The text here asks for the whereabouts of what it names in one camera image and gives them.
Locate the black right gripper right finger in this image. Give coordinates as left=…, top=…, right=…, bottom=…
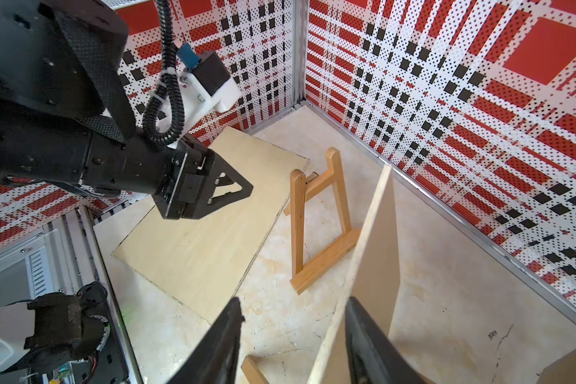
left=345, top=297, right=425, bottom=384

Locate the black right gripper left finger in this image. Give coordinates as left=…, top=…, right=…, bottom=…
left=168, top=297, right=245, bottom=384

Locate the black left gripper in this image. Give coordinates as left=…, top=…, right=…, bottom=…
left=153, top=134, right=254, bottom=220

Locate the wooden easel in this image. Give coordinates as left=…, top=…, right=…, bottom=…
left=284, top=147, right=361, bottom=294
left=241, top=355, right=269, bottom=384

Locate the plywood board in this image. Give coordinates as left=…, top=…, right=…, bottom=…
left=537, top=349, right=576, bottom=384
left=307, top=166, right=401, bottom=383
left=114, top=128, right=308, bottom=322

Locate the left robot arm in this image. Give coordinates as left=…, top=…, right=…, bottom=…
left=0, top=1, right=253, bottom=219

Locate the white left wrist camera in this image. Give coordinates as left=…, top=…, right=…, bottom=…
left=176, top=44, right=242, bottom=139

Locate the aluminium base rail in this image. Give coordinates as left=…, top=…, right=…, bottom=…
left=0, top=208, right=142, bottom=383

